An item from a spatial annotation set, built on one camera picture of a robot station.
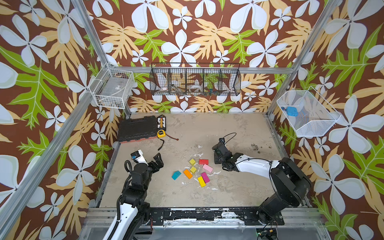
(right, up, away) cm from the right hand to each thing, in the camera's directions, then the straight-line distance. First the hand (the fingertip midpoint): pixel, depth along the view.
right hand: (217, 154), depth 93 cm
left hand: (-38, +2, -13) cm, 40 cm away
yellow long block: (-11, -15, -7) cm, 19 cm away
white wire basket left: (-63, +41, -7) cm, 75 cm away
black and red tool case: (-57, +16, +16) cm, 61 cm away
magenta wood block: (-8, -13, -6) cm, 16 cm away
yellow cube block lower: (-16, -8, -5) cm, 18 cm away
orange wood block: (-19, -11, -5) cm, 22 cm away
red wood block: (-9, -5, 0) cm, 10 cm away
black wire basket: (-14, +50, +5) cm, 52 cm away
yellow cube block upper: (-16, -5, -1) cm, 17 cm away
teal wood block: (-26, -11, -5) cm, 29 cm away
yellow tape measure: (-38, +13, +11) cm, 42 cm away
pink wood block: (-7, -8, -3) cm, 10 cm away
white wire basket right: (+49, +23, -15) cm, 57 cm away
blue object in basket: (+43, +27, -7) cm, 51 cm away
